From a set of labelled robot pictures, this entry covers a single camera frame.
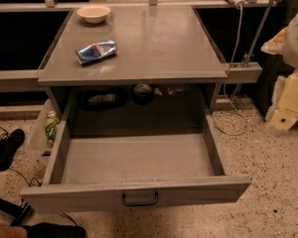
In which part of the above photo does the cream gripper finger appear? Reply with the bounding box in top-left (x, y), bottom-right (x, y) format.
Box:
top-left (265, 69), bottom-right (298, 132)
top-left (260, 28), bottom-right (287, 55)

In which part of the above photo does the grey top drawer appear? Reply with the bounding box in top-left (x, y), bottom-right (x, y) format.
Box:
top-left (21, 115), bottom-right (250, 213)

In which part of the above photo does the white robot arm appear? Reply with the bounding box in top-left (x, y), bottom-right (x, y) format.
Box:
top-left (261, 13), bottom-right (298, 132)

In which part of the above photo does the grey drawer cabinet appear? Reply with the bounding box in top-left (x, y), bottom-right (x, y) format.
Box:
top-left (39, 5), bottom-right (226, 138)

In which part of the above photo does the metal diagonal rod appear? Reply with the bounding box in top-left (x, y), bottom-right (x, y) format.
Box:
top-left (229, 0), bottom-right (282, 101)

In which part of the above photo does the dark cabinet at right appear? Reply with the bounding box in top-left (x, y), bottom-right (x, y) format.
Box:
top-left (253, 0), bottom-right (298, 116)

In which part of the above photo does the white ceramic bowl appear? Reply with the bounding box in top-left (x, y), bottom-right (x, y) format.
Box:
top-left (76, 5), bottom-right (111, 24)

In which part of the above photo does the green plastic bottle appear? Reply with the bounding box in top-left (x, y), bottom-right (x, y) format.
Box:
top-left (44, 111), bottom-right (60, 147)

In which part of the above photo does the person's leg with sock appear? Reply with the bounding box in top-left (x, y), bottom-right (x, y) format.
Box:
top-left (0, 223), bottom-right (86, 238)

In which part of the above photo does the black shoe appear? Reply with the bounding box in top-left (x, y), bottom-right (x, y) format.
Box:
top-left (0, 129), bottom-right (25, 172)

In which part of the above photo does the black stand leg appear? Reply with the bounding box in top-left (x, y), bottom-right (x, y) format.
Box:
top-left (0, 198), bottom-right (32, 226)

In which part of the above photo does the white hanging cable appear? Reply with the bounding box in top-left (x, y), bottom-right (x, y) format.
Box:
top-left (211, 3), bottom-right (249, 138)

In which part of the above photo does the black top drawer handle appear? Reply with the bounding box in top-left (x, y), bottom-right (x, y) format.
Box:
top-left (121, 192), bottom-right (159, 207)

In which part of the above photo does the black floor cable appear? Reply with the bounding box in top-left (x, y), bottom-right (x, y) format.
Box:
top-left (0, 118), bottom-right (78, 226)

